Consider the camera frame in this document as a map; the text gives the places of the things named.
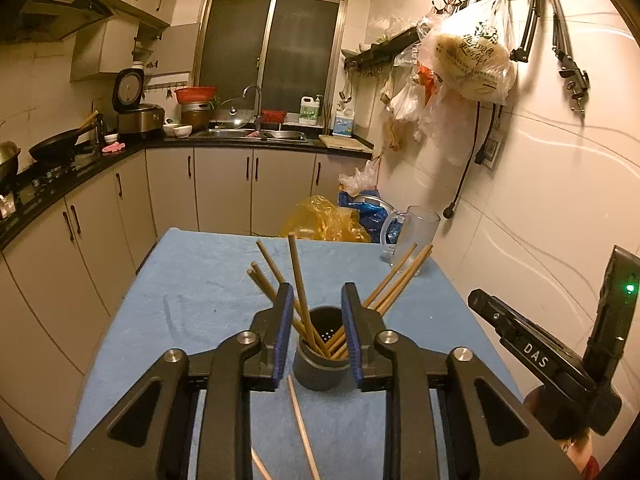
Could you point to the rice cooker with open lid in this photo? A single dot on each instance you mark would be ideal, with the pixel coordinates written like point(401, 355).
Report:
point(140, 115)

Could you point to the blue plastic bag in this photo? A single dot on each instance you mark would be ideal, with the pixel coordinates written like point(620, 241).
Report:
point(370, 215)

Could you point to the gas stove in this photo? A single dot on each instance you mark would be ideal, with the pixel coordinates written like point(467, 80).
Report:
point(45, 175)

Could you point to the black wall shelf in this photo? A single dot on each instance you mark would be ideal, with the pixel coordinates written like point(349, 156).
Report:
point(385, 42)

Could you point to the hanging bag with flatbread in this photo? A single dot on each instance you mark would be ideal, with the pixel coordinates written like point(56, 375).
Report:
point(467, 55)

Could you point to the bunch of chopsticks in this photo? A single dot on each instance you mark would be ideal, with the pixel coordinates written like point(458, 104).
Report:
point(300, 285)

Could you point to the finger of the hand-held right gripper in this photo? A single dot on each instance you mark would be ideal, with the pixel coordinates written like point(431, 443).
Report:
point(492, 312)

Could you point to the pink cloth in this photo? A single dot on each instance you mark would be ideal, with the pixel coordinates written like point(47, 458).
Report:
point(113, 147)

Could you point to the clear glass pitcher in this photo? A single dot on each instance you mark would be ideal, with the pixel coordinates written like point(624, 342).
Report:
point(420, 230)

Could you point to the sliding window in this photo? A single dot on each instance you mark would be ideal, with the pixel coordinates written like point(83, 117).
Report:
point(240, 45)

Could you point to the sink faucet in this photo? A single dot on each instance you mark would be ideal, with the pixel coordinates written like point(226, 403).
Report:
point(252, 95)

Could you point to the steel sink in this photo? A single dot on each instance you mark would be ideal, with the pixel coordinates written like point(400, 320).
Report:
point(240, 134)

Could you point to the white plastic bag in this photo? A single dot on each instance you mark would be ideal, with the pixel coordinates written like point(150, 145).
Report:
point(357, 180)

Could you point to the wooden chopstick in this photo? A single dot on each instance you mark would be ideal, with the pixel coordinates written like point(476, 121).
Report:
point(302, 425)
point(260, 465)

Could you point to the green label detergent jug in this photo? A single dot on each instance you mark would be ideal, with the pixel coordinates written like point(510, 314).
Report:
point(310, 111)

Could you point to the hanging clear plastic bags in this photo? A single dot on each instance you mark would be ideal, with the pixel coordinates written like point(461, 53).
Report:
point(410, 105)

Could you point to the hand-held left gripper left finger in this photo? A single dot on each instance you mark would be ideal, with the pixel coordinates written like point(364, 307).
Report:
point(282, 340)

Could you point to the wooden cutting board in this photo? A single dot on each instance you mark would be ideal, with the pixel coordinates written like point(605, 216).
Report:
point(345, 141)

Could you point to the person's right hand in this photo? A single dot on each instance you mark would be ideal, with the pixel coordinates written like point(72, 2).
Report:
point(577, 452)

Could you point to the wall socket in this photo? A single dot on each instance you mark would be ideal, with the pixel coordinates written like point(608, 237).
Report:
point(492, 150)

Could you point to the red plastic basin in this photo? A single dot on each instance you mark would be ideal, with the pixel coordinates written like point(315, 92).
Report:
point(196, 95)

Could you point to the yellow plastic bag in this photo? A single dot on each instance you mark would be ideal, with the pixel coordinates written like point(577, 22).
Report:
point(325, 220)

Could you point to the blue label bottle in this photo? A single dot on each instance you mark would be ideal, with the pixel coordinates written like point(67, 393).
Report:
point(343, 122)

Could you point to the black range hood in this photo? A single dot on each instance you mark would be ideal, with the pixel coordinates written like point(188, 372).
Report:
point(55, 10)

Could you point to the metal pot with lid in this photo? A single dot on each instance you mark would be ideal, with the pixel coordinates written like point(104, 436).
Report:
point(9, 160)

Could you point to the lower kitchen cabinets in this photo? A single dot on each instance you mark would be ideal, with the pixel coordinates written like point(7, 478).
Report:
point(220, 190)

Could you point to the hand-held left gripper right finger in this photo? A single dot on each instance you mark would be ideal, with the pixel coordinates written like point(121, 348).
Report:
point(352, 345)

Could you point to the dark grey chopstick holder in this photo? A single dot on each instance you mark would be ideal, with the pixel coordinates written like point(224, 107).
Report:
point(317, 372)

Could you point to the blue tablecloth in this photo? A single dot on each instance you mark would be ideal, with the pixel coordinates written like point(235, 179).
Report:
point(200, 300)

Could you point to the white mortar bowl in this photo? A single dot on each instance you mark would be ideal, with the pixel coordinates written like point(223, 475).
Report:
point(177, 130)

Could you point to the black countertop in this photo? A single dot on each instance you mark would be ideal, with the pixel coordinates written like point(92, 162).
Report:
point(160, 142)

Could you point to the red basket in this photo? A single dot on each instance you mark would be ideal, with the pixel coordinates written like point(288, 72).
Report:
point(274, 116)

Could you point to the black wok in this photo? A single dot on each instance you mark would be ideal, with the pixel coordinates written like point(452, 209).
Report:
point(55, 147)

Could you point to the glass pan lid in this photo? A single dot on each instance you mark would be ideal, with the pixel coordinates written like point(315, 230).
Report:
point(236, 114)

